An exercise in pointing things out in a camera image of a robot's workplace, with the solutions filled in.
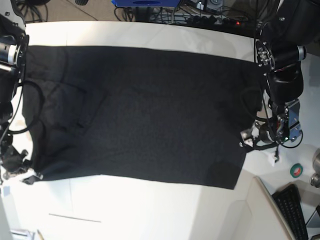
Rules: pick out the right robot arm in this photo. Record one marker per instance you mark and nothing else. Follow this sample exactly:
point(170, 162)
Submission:
point(13, 49)

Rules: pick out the blue device on floor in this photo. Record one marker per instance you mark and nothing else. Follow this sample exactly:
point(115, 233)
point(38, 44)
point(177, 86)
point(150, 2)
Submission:
point(145, 3)

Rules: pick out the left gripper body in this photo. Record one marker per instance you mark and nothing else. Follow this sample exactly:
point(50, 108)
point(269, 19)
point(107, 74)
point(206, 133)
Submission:
point(281, 128)

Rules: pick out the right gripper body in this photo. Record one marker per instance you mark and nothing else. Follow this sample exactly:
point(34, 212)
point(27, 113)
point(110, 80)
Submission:
point(13, 162)

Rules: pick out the black t-shirt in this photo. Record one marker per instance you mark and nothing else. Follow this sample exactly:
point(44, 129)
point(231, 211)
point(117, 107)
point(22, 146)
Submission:
point(156, 115)

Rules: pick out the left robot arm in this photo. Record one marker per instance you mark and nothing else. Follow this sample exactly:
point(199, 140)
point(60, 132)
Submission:
point(279, 52)

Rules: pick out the silver metal cylinder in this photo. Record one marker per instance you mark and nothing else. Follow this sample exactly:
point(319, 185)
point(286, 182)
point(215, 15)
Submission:
point(315, 178)

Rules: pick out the green tape roll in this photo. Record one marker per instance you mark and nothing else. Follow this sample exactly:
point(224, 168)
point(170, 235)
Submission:
point(296, 170)

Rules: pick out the black keyboard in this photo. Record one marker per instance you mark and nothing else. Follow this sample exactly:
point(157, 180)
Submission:
point(288, 201)

